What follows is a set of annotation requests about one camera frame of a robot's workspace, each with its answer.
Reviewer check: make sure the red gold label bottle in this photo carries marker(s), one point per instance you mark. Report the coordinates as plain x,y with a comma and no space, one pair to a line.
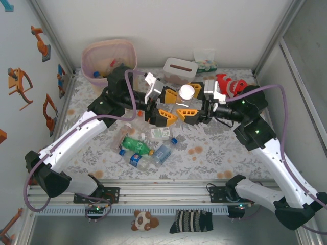
113,62

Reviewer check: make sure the green white label bottle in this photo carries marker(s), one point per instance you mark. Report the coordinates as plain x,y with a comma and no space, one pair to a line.
159,133

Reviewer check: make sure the aluminium window frame bar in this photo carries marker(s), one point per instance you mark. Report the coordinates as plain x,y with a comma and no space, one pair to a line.
293,74

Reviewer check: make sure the clear bottle blue cap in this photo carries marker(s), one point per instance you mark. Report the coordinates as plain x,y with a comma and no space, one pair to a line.
96,74

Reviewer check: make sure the panda plush toy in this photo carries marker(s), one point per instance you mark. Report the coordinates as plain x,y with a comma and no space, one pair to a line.
141,220

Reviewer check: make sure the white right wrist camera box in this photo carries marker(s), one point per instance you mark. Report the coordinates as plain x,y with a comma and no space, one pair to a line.
210,88

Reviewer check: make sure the small circuit board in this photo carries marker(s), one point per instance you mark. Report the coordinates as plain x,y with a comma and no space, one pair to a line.
97,208
241,206

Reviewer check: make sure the white tissue box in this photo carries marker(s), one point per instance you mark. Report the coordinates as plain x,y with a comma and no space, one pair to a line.
178,71

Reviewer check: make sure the teal wall decal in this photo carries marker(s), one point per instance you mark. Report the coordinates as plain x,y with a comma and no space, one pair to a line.
9,7

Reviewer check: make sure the aluminium frame post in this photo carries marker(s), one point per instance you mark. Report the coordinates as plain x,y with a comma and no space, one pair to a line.
47,25
278,33

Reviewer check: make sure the beige bin pink liner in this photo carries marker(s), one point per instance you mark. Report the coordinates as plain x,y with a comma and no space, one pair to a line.
102,51

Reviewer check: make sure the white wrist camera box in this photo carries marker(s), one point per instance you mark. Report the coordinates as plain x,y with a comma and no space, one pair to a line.
154,88
210,88

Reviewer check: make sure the green tissue pack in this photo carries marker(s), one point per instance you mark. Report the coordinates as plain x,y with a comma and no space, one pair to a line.
207,65

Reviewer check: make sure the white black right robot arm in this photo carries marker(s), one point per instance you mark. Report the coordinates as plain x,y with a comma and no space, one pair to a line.
281,166

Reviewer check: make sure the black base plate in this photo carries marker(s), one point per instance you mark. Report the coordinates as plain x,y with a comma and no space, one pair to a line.
215,194
113,195

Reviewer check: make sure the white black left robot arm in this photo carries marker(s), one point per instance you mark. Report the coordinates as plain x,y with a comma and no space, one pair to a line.
74,137

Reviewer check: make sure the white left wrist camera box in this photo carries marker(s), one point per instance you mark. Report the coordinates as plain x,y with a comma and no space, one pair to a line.
154,88

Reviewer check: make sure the blue wall decal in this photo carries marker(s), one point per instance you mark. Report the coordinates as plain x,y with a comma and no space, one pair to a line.
61,76

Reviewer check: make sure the red shark plush toy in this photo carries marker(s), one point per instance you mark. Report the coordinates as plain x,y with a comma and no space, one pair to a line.
235,86

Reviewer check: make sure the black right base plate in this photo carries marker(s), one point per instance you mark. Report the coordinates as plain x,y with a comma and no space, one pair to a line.
215,194

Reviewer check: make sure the green soda bottle orange cap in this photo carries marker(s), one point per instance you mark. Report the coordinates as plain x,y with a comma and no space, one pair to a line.
135,145

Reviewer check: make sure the lime label clear bottle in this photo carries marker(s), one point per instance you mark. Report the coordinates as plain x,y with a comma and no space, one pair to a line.
186,92

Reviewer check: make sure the pepsi bottle blue cap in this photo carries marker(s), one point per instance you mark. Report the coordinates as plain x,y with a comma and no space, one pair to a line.
135,158

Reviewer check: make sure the black white striped sock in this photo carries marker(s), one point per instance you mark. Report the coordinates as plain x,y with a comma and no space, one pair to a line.
190,222

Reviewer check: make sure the crushed clear plastic bottle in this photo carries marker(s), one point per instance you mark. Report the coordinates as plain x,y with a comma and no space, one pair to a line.
138,123

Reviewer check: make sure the crushed bottle light blue label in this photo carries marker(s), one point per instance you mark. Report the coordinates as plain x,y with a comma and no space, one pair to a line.
162,153

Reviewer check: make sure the pinkish bottle white cap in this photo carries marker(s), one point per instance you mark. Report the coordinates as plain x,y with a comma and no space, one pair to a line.
122,134

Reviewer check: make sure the aluminium front rail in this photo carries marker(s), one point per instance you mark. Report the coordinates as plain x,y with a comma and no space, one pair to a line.
166,192

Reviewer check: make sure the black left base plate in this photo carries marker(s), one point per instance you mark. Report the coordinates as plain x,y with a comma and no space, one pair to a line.
113,195

